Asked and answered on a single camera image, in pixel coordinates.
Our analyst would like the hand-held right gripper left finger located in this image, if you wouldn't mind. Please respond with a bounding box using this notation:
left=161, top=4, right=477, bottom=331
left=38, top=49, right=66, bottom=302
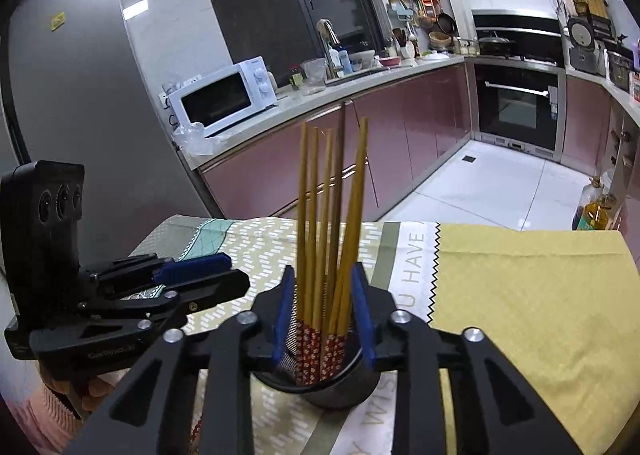
left=60, top=264, right=297, bottom=455

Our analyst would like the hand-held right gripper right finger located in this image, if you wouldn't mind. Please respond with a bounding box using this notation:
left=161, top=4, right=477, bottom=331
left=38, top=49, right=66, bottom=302
left=351, top=261, right=583, bottom=455

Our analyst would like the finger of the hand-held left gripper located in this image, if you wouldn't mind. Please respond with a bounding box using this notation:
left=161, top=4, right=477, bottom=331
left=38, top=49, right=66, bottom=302
left=87, top=253, right=232, bottom=296
left=77, top=269, right=251, bottom=336

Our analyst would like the bundle of bamboo chopsticks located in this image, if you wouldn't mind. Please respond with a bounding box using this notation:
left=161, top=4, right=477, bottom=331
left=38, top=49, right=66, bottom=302
left=295, top=116, right=371, bottom=386

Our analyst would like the black mesh utensil holder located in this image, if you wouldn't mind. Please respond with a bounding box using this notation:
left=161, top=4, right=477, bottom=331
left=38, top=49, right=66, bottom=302
left=248, top=320, right=382, bottom=410

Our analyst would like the dark brown chopstick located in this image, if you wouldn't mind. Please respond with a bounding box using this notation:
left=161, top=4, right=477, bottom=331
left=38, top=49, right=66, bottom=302
left=327, top=104, right=347, bottom=286

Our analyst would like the person's left forearm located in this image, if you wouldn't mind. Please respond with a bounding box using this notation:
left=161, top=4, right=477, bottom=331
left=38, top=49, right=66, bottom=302
left=7, top=382, right=91, bottom=455

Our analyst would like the person's left hand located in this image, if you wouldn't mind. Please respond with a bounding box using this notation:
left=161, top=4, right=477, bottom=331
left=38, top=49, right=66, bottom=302
left=37, top=362, right=133, bottom=416

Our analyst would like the clear plastic bag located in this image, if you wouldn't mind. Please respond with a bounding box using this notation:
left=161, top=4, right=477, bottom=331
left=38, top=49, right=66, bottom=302
left=171, top=122, right=228, bottom=156

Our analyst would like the patterned patchwork tablecloth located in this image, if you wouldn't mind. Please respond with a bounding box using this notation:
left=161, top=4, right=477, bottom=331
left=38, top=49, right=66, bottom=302
left=127, top=215, right=633, bottom=455

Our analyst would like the grey refrigerator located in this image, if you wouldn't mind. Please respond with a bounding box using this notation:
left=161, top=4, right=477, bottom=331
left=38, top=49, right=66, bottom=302
left=0, top=0, right=221, bottom=266

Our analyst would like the white microwave oven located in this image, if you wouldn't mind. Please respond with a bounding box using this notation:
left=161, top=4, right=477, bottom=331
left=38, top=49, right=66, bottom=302
left=166, top=56, right=279, bottom=139

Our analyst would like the pink base cabinet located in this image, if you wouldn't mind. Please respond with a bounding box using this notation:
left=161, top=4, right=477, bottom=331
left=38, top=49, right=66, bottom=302
left=197, top=62, right=473, bottom=223
left=560, top=75, right=640, bottom=256

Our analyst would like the steel kitchen faucet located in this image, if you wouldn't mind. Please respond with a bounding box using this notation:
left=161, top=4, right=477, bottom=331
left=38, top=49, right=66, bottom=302
left=316, top=19, right=342, bottom=80

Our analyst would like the cooking oil bottle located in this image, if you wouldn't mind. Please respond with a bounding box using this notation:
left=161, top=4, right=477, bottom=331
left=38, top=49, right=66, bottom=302
left=571, top=177, right=621, bottom=232

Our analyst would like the built-in black oven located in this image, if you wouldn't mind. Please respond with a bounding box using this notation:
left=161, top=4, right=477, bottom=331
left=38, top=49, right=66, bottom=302
left=472, top=62, right=561, bottom=152

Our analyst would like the dark kitchen window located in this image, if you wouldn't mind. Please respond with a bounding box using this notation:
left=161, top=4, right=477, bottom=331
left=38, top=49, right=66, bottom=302
left=192, top=0, right=386, bottom=80

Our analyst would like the black wok with lid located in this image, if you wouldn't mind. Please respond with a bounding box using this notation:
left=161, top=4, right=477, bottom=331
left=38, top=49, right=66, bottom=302
left=477, top=33, right=516, bottom=56

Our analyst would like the black range hood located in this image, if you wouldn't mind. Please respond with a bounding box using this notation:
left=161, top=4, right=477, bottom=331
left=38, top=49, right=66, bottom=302
left=471, top=9, right=566, bottom=60

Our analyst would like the grey rice cooker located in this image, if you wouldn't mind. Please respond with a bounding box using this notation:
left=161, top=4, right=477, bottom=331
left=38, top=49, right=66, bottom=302
left=565, top=17, right=603, bottom=74

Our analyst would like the steel cooking pot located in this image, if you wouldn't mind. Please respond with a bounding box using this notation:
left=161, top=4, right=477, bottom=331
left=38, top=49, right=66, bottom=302
left=604, top=49, right=635, bottom=92

